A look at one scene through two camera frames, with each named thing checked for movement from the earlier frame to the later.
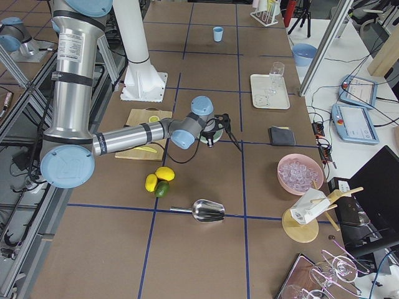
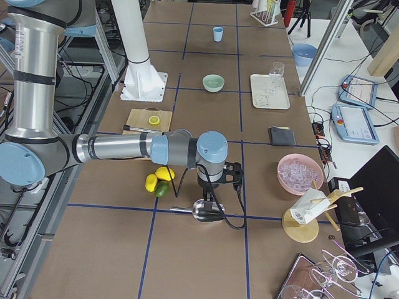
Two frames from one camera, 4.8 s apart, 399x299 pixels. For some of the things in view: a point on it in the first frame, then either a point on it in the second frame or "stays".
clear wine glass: x=277 y=71 stays
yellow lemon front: x=151 y=182 stays
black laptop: x=370 y=218 stays
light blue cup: x=217 y=32 stays
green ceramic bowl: x=217 y=134 → x=213 y=83
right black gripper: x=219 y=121 → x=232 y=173
